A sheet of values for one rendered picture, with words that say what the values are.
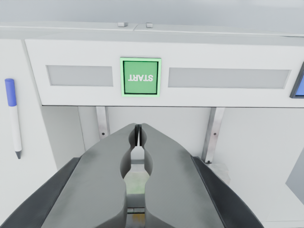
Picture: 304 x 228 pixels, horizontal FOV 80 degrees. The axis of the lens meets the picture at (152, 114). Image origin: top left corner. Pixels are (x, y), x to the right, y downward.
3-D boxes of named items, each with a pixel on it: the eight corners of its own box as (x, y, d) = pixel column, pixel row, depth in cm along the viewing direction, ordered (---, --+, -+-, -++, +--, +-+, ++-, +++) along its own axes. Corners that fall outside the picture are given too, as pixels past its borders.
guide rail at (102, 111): (118, 220, 64) (116, 229, 61) (112, 220, 64) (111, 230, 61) (105, 82, 41) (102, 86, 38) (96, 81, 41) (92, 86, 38)
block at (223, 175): (220, 192, 50) (224, 202, 48) (207, 192, 50) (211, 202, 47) (226, 171, 47) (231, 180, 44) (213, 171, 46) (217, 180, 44)
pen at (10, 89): (21, 160, 30) (10, 81, 24) (14, 159, 30) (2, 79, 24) (24, 156, 31) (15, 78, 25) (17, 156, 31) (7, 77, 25)
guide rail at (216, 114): (194, 219, 65) (197, 227, 62) (188, 219, 65) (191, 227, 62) (224, 83, 42) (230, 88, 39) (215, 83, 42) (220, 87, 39)
